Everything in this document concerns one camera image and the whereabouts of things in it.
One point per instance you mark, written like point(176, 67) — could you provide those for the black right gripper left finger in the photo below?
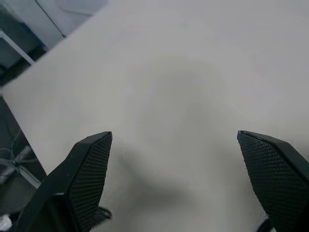
point(60, 193)

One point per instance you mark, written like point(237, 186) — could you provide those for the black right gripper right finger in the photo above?
point(280, 178)

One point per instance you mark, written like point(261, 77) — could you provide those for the dark blue-edged box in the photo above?
point(17, 26)

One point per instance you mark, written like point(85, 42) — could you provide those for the white metal frame bar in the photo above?
point(31, 177)
point(19, 49)

